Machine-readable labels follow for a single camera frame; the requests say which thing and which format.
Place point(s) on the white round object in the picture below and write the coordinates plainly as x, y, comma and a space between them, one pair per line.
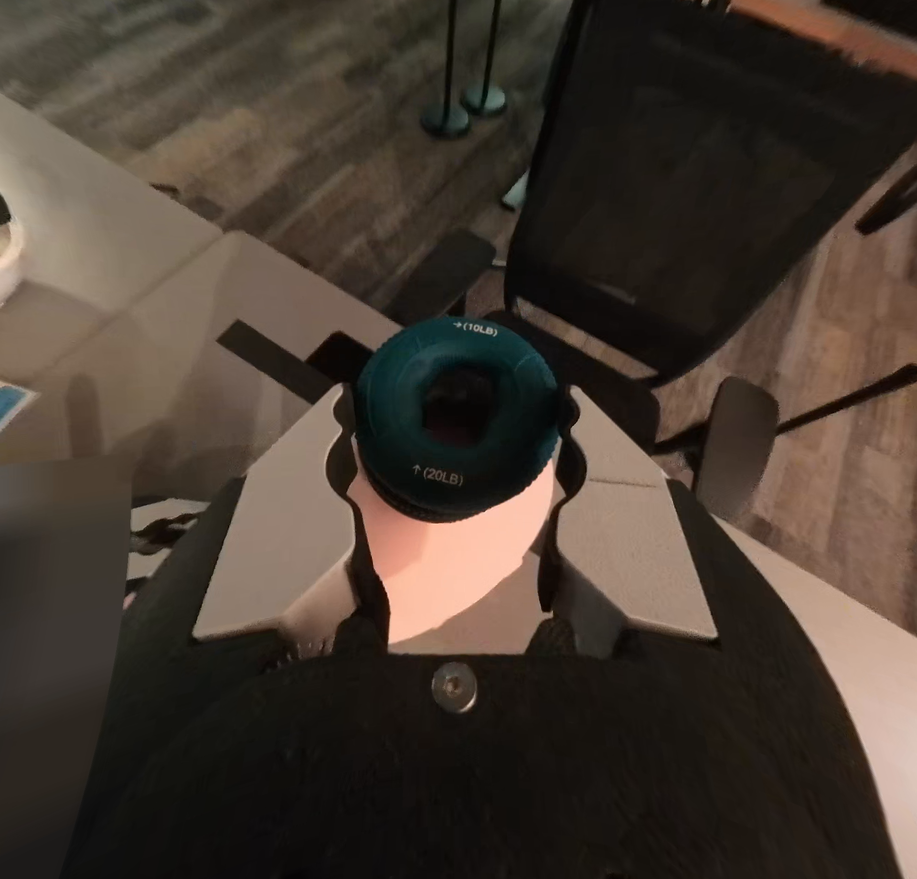
8, 255

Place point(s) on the black mesh office chair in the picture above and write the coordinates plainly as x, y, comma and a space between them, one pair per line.
688, 205

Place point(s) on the wooden desk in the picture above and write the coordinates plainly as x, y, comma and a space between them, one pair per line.
802, 12

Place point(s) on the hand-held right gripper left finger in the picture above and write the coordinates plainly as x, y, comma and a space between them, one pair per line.
286, 521

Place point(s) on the blue printed card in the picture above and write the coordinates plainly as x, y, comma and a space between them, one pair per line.
11, 404

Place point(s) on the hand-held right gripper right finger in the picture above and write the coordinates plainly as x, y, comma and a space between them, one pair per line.
630, 535

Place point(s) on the black floor stand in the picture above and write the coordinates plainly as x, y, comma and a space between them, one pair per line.
448, 55
489, 40

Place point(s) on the black tape strip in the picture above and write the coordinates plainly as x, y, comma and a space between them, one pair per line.
272, 359

